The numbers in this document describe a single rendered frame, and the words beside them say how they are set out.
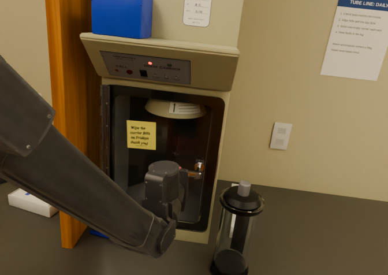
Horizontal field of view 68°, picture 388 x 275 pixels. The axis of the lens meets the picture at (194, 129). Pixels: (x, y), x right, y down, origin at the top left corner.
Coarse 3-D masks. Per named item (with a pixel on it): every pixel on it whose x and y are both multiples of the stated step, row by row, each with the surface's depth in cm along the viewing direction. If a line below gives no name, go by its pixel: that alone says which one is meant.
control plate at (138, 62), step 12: (108, 60) 62; (120, 60) 61; (132, 60) 61; (144, 60) 60; (156, 60) 60; (168, 60) 59; (180, 60) 59; (120, 72) 66; (156, 72) 64; (168, 72) 63; (180, 72) 63
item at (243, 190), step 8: (240, 184) 67; (248, 184) 67; (224, 192) 71; (232, 192) 69; (240, 192) 68; (248, 192) 68; (256, 192) 70; (232, 200) 66; (240, 200) 66; (248, 200) 66; (256, 200) 67; (240, 208) 65; (248, 208) 65
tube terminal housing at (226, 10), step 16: (160, 0) 64; (176, 0) 64; (224, 0) 63; (240, 0) 63; (160, 16) 65; (176, 16) 65; (224, 16) 64; (240, 16) 64; (160, 32) 66; (176, 32) 66; (192, 32) 66; (208, 32) 65; (224, 32) 65; (112, 80) 71; (128, 80) 71; (224, 96) 70; (224, 128) 73; (208, 224) 83; (192, 240) 85
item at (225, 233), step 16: (224, 208) 67; (256, 208) 66; (224, 224) 69; (240, 224) 67; (256, 224) 70; (224, 240) 70; (240, 240) 68; (224, 256) 71; (240, 256) 70; (224, 272) 72; (240, 272) 72
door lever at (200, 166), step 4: (196, 164) 75; (200, 164) 75; (196, 168) 75; (200, 168) 74; (188, 172) 71; (192, 172) 71; (196, 172) 71; (200, 172) 71; (192, 176) 71; (196, 176) 71; (200, 176) 71
